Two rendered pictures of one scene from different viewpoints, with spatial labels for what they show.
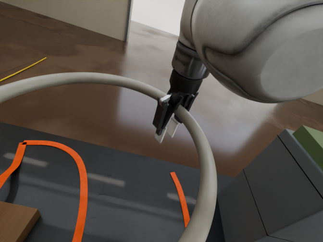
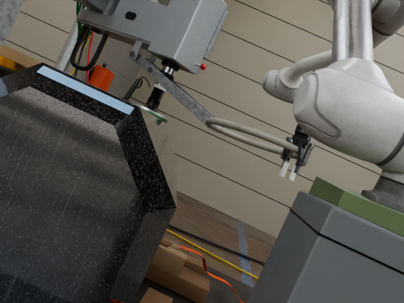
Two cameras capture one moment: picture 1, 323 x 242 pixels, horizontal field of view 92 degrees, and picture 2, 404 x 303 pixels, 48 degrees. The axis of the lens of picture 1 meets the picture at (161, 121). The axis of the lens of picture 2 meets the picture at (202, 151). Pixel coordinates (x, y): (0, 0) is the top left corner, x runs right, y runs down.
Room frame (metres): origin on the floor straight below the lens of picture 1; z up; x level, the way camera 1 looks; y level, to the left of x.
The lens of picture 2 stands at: (0.33, -1.94, 0.80)
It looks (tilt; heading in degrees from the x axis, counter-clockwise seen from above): 1 degrees down; 100
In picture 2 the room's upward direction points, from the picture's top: 25 degrees clockwise
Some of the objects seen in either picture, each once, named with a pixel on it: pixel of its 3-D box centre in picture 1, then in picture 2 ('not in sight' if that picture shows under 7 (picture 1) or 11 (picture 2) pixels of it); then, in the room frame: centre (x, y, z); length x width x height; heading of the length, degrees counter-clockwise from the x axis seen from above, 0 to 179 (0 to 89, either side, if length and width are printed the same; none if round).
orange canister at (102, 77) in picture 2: not in sight; (103, 79); (-1.90, 2.94, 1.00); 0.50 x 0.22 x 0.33; 96
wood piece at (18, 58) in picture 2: not in sight; (23, 60); (-0.95, -0.01, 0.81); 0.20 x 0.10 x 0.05; 16
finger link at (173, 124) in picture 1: (172, 127); (293, 172); (0.40, -0.04, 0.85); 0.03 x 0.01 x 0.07; 52
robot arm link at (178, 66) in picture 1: (193, 60); not in sight; (0.36, -0.02, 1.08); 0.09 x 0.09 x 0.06
